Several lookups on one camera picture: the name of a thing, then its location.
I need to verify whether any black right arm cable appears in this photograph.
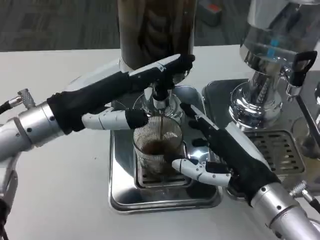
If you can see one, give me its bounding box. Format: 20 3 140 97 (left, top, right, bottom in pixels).
289 181 320 210

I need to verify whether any dark drink dispenser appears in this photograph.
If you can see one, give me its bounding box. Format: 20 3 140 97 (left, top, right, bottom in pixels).
116 0 197 121

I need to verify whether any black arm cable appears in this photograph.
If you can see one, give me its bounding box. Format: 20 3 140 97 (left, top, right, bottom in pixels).
0 96 25 115
289 181 320 210

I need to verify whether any shiny steel drink dispenser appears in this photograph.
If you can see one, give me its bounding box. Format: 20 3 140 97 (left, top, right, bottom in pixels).
228 0 320 131

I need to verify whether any black dispenser tap lever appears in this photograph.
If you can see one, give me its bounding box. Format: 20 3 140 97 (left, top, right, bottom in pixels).
152 83 174 101

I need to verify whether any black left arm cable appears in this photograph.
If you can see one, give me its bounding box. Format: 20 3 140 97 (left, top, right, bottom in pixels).
0 96 25 115

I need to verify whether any steel drip tray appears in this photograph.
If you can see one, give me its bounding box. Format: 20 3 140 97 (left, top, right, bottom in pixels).
201 79 320 199
107 84 224 213

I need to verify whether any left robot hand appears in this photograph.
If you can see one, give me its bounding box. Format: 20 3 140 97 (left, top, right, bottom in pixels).
46 53 196 136

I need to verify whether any grey box with red patch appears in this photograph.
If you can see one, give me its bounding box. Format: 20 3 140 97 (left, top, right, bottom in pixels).
202 0 223 26

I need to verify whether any black loop tap handle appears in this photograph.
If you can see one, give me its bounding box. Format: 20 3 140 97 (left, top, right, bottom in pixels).
284 50 318 99

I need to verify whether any slotted steel drip grid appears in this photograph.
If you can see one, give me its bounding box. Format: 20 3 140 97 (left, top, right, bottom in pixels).
134 159 194 189
246 129 306 174

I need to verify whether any clear ribbed glass cup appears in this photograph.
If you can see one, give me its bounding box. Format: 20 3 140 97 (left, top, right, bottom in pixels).
132 116 186 181

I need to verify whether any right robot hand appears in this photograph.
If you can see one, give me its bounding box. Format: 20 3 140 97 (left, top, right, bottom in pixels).
171 101 282 207

